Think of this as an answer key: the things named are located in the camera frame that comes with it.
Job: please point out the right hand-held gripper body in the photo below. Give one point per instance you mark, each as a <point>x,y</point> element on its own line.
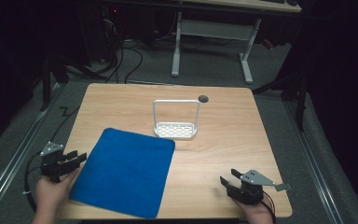
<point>250,191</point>

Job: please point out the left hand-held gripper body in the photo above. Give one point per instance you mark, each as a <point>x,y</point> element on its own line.
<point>53,166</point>

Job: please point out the person's right hand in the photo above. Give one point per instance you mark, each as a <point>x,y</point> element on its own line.
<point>258,213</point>

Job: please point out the person's left hand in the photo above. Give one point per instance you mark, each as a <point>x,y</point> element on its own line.
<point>51,196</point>

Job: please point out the blue cloth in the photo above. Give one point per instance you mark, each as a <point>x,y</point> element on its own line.
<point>124,171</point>

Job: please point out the black metal stand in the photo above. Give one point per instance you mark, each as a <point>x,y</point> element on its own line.
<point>300,99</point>
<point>46,84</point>

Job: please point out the dark round table grommet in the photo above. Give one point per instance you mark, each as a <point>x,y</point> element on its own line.
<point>203,99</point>

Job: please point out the white-legged desk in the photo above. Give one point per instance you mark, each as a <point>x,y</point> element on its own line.
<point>217,29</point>

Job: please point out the metal floor rail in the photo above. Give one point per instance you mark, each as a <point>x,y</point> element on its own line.
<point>313,165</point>
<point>15,155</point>

